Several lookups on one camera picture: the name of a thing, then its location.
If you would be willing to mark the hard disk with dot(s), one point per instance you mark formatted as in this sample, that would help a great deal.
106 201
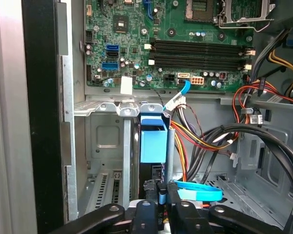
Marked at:
152 146

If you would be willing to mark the black chipset chip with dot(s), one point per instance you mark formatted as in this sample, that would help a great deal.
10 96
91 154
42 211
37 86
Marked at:
120 24

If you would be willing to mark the CPU socket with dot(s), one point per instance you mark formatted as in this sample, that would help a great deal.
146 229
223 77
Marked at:
197 9

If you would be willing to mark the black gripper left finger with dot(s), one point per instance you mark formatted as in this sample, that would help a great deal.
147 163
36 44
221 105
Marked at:
146 219

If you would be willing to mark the green motherboard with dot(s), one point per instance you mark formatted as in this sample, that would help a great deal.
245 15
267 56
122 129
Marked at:
136 31

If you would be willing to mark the metal CPU socket cover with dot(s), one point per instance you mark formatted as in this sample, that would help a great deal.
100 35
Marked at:
225 14

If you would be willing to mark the small blue plastic clip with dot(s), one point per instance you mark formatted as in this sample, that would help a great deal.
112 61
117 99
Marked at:
291 41

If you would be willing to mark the metal disk bay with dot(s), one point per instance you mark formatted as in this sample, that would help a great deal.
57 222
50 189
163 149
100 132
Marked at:
107 136

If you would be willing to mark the black open PC case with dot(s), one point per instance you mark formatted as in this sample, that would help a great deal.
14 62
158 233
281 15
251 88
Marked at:
41 97

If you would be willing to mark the blue SATA port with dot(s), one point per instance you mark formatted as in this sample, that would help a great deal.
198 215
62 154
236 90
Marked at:
112 48

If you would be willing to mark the black RAM slot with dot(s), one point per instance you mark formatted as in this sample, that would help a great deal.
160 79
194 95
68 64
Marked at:
197 50
197 65
197 43
197 58

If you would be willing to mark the white paper label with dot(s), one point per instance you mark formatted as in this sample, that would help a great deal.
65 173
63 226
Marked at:
126 85

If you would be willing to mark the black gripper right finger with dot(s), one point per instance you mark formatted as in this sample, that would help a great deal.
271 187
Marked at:
185 219

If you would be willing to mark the blue USB header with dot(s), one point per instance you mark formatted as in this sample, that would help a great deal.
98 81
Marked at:
110 66

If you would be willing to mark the blue expansion slot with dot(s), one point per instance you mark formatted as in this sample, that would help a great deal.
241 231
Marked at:
147 12

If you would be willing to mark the metal drive cage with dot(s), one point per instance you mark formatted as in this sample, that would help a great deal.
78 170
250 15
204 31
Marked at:
258 158

